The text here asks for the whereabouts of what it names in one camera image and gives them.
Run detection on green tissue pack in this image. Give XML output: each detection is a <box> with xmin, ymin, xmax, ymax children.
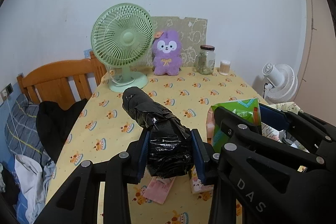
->
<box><xmin>206</xmin><ymin>98</ymin><xmax>261</xmax><ymax>152</ymax></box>

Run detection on black plastic bag roll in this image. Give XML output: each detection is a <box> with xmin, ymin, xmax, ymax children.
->
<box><xmin>122</xmin><ymin>86</ymin><xmax>194</xmax><ymax>178</ymax></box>

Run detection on yellow cartoon tissue pack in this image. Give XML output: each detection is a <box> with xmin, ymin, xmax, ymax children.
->
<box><xmin>189</xmin><ymin>166</ymin><xmax>214</xmax><ymax>194</ymax></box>

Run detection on yellow paper-wrapped box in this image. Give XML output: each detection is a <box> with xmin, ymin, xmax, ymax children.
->
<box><xmin>259</xmin><ymin>102</ymin><xmax>308</xmax><ymax>152</ymax></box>

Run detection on white clothes on bed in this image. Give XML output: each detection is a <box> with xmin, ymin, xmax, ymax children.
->
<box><xmin>13</xmin><ymin>153</ymin><xmax>55</xmax><ymax>223</ymax></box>

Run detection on white standing fan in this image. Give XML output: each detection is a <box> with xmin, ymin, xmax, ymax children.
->
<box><xmin>262</xmin><ymin>63</ymin><xmax>298</xmax><ymax>103</ymax></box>

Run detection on cotton swab container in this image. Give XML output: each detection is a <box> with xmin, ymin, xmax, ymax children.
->
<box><xmin>219</xmin><ymin>60</ymin><xmax>231</xmax><ymax>76</ymax></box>

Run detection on black chair back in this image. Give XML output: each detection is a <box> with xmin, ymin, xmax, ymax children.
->
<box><xmin>36</xmin><ymin>98</ymin><xmax>88</xmax><ymax>163</ymax></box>

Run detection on glass jar black lid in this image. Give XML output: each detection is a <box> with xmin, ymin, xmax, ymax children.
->
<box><xmin>195</xmin><ymin>44</ymin><xmax>215</xmax><ymax>75</ymax></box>

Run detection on blue plaid bedding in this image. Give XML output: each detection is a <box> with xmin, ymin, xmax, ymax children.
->
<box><xmin>5</xmin><ymin>94</ymin><xmax>51</xmax><ymax>166</ymax></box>

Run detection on purple plush bunny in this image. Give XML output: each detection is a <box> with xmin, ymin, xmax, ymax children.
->
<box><xmin>152</xmin><ymin>30</ymin><xmax>182</xmax><ymax>76</ymax></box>

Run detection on beige patterned cardboard panel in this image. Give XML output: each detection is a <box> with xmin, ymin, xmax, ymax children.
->
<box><xmin>152</xmin><ymin>16</ymin><xmax>208</xmax><ymax>67</ymax></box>

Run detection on green desk fan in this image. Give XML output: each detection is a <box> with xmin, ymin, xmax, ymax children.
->
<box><xmin>91</xmin><ymin>3</ymin><xmax>153</xmax><ymax>93</ymax></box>

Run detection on wall power socket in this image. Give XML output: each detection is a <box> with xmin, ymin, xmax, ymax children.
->
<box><xmin>1</xmin><ymin>84</ymin><xmax>13</xmax><ymax>101</ymax></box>

